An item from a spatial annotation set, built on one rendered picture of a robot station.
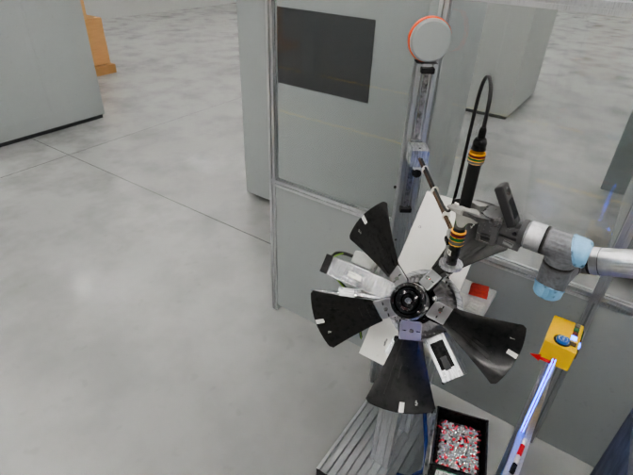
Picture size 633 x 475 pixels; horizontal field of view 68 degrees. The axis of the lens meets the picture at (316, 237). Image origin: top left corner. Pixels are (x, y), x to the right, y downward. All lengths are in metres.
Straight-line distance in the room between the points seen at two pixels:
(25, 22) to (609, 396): 6.22
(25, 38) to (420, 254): 5.44
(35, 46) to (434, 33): 5.27
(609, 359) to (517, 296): 0.44
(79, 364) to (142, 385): 0.44
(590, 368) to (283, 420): 1.51
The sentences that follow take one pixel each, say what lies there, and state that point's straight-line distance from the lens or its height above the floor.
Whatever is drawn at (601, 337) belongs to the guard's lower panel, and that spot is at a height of 0.80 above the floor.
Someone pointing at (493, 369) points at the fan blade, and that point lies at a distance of 1.53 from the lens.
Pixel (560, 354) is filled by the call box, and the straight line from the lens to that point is 1.82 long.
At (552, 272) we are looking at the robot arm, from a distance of 1.33.
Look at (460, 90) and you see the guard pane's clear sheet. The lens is 2.05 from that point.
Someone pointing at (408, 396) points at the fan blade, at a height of 0.97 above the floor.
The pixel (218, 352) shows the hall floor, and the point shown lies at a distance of 3.04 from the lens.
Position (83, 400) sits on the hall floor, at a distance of 3.01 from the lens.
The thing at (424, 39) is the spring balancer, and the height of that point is 1.89.
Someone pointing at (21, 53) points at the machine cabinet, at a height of 0.95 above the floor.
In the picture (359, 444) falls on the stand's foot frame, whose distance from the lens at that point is 2.55.
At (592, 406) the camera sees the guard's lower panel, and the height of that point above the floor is 0.42.
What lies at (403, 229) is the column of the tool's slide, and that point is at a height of 1.07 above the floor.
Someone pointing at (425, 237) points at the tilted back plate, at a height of 1.23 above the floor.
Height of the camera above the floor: 2.21
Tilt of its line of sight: 33 degrees down
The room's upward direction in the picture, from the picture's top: 2 degrees clockwise
